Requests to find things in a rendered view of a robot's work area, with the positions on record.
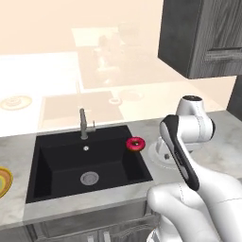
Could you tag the dark grey wall cupboard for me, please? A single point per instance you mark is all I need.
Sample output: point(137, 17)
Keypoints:
point(179, 34)

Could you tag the grey base cupboard door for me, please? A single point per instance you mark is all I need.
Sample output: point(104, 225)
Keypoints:
point(69, 228)
point(129, 225)

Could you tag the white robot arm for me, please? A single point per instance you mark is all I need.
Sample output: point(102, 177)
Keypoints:
point(201, 201)

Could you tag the yellow round plate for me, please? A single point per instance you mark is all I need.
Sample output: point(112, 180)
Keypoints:
point(4, 182)

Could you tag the black kitchen sink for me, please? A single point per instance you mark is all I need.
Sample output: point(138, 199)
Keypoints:
point(78, 164)

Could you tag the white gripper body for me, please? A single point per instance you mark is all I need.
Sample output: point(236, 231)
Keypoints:
point(163, 147)

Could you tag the grey sink drain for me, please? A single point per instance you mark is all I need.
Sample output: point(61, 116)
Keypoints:
point(89, 178)

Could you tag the pink frosted donut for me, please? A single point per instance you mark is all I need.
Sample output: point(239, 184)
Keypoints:
point(135, 144)

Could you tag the dark tall cabinet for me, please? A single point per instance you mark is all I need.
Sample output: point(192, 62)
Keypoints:
point(235, 97)

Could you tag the white round plate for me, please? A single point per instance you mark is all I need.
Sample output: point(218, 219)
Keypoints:
point(155, 157)

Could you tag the grey metal tap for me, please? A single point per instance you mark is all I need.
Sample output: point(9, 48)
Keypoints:
point(83, 126)

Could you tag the grey wall cupboard door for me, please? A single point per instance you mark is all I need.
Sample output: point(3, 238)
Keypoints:
point(220, 34)

